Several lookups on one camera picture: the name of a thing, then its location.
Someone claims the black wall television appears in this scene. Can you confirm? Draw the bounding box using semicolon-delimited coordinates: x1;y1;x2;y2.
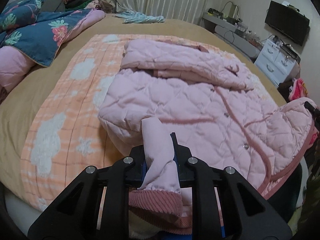
265;1;310;46

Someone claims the grey white curved shelf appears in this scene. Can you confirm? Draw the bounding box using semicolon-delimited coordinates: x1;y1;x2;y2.
202;12;260;62

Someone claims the blue floral pink quilt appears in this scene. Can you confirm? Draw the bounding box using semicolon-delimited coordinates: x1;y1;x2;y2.
1;0;105;100

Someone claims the orange plaid cartoon blanket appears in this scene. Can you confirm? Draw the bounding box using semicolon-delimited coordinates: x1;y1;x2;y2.
19;33;266;213

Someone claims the tan bed cover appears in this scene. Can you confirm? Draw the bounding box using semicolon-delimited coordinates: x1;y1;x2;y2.
1;14;286;200

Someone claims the white drawer cabinet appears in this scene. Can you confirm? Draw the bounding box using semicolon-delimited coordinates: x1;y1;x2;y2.
254;39;300;87

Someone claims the pink yellow cartoon towel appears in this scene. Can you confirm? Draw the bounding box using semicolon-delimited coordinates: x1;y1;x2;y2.
289;78;319;149

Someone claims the light blue garment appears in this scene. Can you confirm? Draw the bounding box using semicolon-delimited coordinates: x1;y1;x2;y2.
115;11;165;24

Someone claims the pile of clothes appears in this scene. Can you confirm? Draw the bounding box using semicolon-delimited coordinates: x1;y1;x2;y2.
64;0;117;14

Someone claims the grey pillow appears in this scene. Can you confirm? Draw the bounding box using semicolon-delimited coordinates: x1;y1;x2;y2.
8;0;66;12

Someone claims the pink quilted jacket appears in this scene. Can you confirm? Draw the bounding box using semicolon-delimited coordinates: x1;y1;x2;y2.
98;39;315;233

